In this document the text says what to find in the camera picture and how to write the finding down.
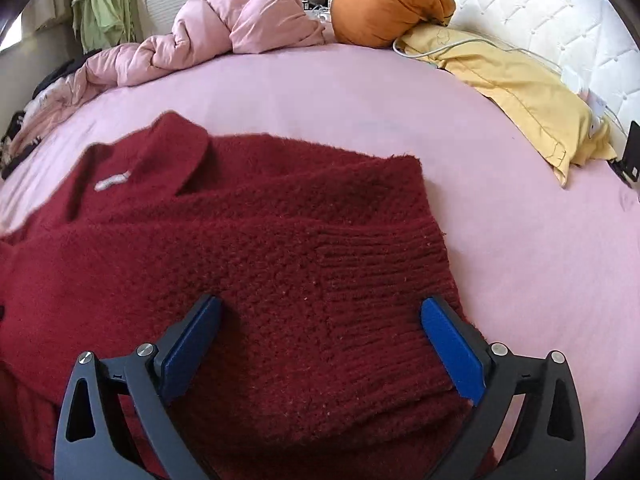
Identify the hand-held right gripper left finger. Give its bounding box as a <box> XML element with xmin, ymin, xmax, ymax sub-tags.
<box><xmin>54</xmin><ymin>294</ymin><xmax>223</xmax><ymax>480</ymax></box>

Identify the green hanging cloth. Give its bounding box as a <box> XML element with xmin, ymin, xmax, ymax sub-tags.
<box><xmin>71</xmin><ymin>0</ymin><xmax>137</xmax><ymax>54</ymax></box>

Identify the white charger plug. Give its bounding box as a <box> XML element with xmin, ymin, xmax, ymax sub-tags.
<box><xmin>561</xmin><ymin>69</ymin><xmax>610</xmax><ymax>137</ymax></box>

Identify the pink sheeted bed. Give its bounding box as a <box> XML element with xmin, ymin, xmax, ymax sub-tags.
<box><xmin>0</xmin><ymin>40</ymin><xmax>640</xmax><ymax>480</ymax></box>

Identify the white charging cable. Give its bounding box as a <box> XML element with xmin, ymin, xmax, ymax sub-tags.
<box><xmin>392</xmin><ymin>35</ymin><xmax>626</xmax><ymax>136</ymax></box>

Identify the yellow pillow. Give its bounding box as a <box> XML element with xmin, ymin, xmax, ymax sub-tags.
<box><xmin>397</xmin><ymin>25</ymin><xmax>618</xmax><ymax>188</ymax></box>

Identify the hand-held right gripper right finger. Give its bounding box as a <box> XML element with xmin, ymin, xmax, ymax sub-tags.
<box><xmin>420</xmin><ymin>296</ymin><xmax>587</xmax><ymax>480</ymax></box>

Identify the cream curtain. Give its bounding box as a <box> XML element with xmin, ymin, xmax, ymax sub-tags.
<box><xmin>22</xmin><ymin>0</ymin><xmax>76</xmax><ymax>36</ymax></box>

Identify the black white striped garment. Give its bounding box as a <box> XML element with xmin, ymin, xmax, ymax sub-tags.
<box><xmin>0</xmin><ymin>112</ymin><xmax>26</xmax><ymax>161</ymax></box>

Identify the orange pillow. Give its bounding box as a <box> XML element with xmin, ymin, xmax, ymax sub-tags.
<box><xmin>331</xmin><ymin>0</ymin><xmax>457</xmax><ymax>50</ymax></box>

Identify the bright window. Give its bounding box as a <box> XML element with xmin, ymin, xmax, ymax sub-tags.
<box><xmin>0</xmin><ymin>12</ymin><xmax>23</xmax><ymax>51</ymax></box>

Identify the black phone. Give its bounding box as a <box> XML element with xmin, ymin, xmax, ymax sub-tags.
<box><xmin>612</xmin><ymin>120</ymin><xmax>640</xmax><ymax>183</ymax></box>

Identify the black sock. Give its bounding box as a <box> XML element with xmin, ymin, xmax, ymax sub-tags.
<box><xmin>0</xmin><ymin>149</ymin><xmax>41</xmax><ymax>181</ymax></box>

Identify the red knit sweater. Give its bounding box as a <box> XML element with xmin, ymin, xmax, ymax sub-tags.
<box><xmin>0</xmin><ymin>112</ymin><xmax>501</xmax><ymax>480</ymax></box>

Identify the pink duvet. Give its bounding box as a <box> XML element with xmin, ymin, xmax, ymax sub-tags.
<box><xmin>75</xmin><ymin>0</ymin><xmax>328</xmax><ymax>88</ymax></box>

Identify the white tufted headboard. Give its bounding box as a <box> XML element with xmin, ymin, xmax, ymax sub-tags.
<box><xmin>372</xmin><ymin>0</ymin><xmax>640</xmax><ymax>161</ymax></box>

